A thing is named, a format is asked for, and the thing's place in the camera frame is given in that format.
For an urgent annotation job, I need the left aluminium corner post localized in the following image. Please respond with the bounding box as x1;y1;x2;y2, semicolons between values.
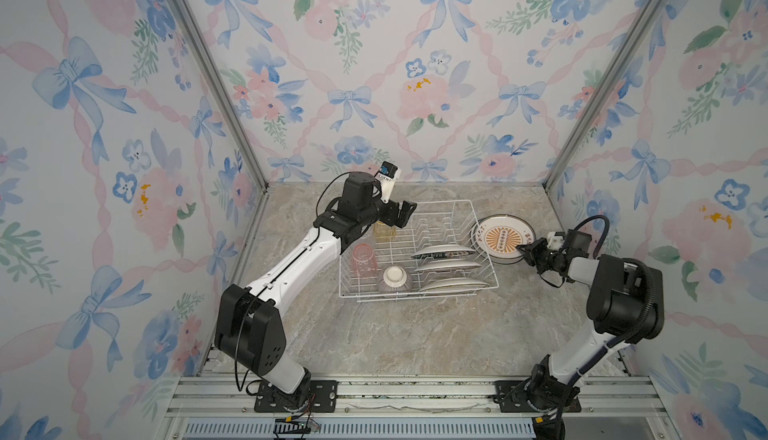
167;0;268;194

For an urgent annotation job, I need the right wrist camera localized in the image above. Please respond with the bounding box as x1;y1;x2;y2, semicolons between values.
546;231;566;251

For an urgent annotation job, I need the pink glass cup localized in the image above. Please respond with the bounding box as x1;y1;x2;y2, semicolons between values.
352;243;378;279

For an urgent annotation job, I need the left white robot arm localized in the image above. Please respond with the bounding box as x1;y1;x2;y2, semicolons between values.
213;162;417;402

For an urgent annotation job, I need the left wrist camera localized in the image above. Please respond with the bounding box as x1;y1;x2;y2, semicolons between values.
375;161;399;204

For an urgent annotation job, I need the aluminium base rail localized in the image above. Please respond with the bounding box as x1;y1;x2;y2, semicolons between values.
155;373;682;439

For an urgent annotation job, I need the orange sunburst pattern plate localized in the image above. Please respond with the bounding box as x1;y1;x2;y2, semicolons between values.
470;214;536;265

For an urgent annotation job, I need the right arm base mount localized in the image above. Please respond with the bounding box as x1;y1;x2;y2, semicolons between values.
493;364;582;415

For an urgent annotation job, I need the plate in rack front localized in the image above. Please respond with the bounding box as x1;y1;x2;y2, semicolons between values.
419;277;489;294

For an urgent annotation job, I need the green banded rim plate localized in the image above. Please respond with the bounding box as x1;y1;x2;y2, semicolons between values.
411;244;476;260

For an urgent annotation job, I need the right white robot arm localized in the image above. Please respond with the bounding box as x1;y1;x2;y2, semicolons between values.
517;230;664;410

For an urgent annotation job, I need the white wire dish rack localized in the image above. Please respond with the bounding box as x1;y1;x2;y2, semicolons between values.
338;200;499;302

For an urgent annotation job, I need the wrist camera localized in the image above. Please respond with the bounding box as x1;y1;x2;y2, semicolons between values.
375;161;399;204
546;231;566;251

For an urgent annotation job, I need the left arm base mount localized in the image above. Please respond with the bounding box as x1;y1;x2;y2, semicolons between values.
254;371;339;414

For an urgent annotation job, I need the aluminium corner post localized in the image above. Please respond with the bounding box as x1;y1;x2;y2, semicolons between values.
543;0;669;193
167;0;268;194

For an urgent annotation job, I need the yellow glass cup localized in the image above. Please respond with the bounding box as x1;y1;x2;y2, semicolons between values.
374;222;397;243

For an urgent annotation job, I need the right aluminium corner post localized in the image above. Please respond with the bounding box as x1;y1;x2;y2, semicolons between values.
543;0;669;193

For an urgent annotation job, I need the white ceramic bowl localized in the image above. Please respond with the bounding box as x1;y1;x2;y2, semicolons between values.
377;265;412;294

